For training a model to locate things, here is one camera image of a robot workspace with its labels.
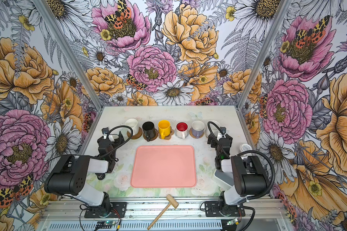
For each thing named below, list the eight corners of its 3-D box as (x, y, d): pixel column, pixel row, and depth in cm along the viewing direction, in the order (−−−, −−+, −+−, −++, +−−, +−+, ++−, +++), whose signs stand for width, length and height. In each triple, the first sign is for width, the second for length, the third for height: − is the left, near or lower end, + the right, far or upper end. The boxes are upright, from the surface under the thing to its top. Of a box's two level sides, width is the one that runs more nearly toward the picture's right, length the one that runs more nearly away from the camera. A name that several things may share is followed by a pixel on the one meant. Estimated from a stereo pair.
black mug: (143, 144, 102) (140, 135, 93) (145, 131, 109) (143, 121, 100) (154, 144, 102) (152, 135, 93) (156, 131, 109) (154, 121, 100)
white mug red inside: (173, 137, 104) (173, 130, 98) (178, 127, 111) (178, 119, 104) (184, 141, 102) (184, 134, 96) (189, 130, 108) (189, 123, 102)
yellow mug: (158, 141, 102) (157, 132, 95) (160, 128, 110) (158, 120, 102) (170, 141, 103) (169, 132, 95) (170, 129, 110) (170, 120, 102)
